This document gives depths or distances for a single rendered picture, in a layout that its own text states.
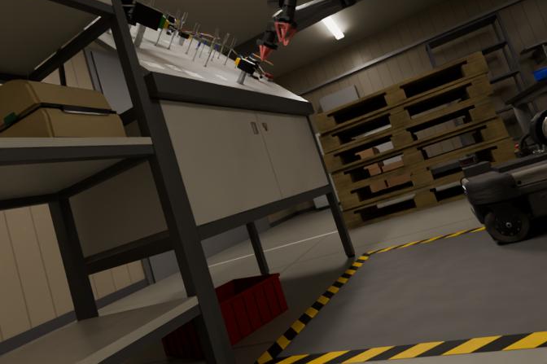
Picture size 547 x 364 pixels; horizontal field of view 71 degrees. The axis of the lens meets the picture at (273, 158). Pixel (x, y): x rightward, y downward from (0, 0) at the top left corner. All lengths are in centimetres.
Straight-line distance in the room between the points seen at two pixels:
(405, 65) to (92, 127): 734
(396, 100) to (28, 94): 265
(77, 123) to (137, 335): 48
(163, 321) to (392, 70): 741
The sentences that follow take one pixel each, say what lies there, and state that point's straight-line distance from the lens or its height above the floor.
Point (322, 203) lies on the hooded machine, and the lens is 704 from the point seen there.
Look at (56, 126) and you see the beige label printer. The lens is 94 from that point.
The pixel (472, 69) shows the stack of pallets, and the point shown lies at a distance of 323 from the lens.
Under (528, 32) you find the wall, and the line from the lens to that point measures 824.
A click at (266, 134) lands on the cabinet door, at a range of 165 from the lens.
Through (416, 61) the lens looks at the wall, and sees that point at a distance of 802.
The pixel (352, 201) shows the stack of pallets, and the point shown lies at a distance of 320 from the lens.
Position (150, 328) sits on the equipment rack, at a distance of 93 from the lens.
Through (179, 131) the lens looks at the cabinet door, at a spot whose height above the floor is 70.
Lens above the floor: 40
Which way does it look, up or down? 6 degrees up
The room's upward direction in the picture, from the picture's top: 18 degrees counter-clockwise
